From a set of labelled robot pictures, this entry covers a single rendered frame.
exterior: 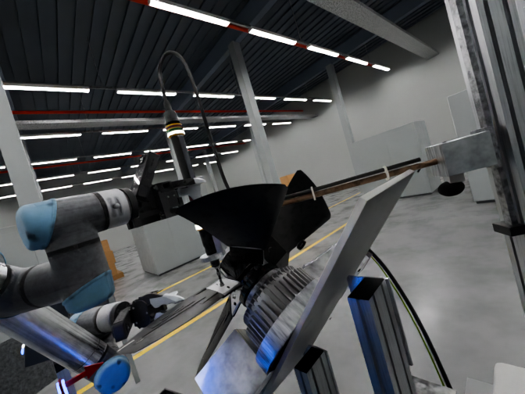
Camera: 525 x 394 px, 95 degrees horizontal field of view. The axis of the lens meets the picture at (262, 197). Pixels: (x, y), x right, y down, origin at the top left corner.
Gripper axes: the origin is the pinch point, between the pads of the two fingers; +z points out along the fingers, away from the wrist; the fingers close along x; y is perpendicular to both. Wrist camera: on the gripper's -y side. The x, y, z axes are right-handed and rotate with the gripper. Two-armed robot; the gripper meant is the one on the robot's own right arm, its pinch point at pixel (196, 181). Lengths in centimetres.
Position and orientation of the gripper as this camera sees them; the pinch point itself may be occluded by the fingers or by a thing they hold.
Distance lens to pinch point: 68.1
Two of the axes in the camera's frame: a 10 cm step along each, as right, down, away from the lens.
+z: 5.6, -2.0, 8.0
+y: 2.8, 9.6, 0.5
